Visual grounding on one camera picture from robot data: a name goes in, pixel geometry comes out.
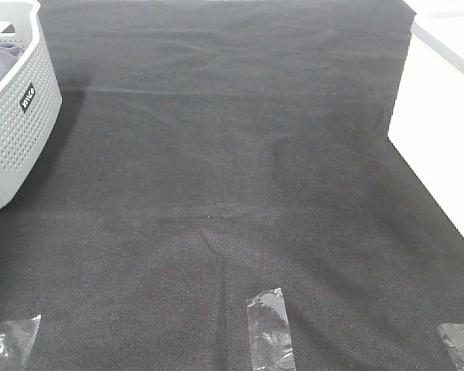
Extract black table mat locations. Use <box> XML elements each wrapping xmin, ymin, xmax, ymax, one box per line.
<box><xmin>0</xmin><ymin>1</ymin><xmax>464</xmax><ymax>370</ymax></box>

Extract clear tape strip middle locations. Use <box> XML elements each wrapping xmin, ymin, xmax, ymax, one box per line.
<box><xmin>247</xmin><ymin>288</ymin><xmax>296</xmax><ymax>370</ymax></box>

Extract cream storage box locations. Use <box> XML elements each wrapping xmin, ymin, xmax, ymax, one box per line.
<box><xmin>387</xmin><ymin>9</ymin><xmax>464</xmax><ymax>238</ymax></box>

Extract grey perforated laundry basket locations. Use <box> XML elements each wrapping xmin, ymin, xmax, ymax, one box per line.
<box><xmin>0</xmin><ymin>1</ymin><xmax>62</xmax><ymax>209</ymax></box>

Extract clear tape strip left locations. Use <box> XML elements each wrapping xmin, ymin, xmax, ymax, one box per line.
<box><xmin>0</xmin><ymin>315</ymin><xmax>42</xmax><ymax>371</ymax></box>

